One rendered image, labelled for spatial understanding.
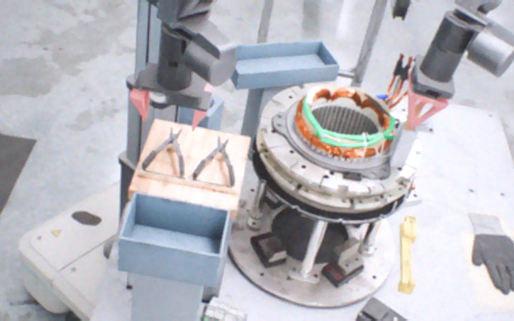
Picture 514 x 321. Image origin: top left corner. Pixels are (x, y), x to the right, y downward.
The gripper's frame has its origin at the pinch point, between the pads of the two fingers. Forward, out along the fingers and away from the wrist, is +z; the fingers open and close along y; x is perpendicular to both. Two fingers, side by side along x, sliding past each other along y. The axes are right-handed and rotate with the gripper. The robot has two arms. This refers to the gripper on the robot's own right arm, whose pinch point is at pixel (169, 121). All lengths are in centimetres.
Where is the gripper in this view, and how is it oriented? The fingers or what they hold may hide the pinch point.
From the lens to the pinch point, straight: 117.9
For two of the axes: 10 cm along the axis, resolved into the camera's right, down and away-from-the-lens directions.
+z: -1.7, 7.0, 6.9
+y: 9.8, 2.0, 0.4
